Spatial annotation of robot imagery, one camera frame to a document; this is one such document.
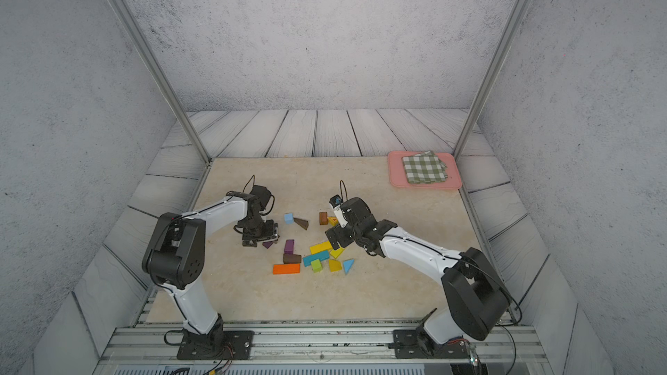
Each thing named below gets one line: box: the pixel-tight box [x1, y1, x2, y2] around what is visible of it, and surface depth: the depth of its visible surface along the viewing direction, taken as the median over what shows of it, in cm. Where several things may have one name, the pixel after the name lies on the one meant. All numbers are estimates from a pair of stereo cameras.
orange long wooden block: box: [272, 263, 302, 276], surface depth 90 cm
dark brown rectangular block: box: [283, 253, 302, 264], surface depth 92 cm
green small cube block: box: [310, 258, 323, 274], surface depth 88 cm
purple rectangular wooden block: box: [283, 239, 295, 255], surface depth 94 cm
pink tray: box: [387, 151, 463, 190], surface depth 118 cm
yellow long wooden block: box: [310, 240, 332, 255], surface depth 93 cm
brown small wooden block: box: [318, 211, 329, 226], surface depth 101 cm
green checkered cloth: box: [402, 150, 449, 185], surface depth 117 cm
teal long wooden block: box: [302, 250, 331, 268], surface depth 92 cm
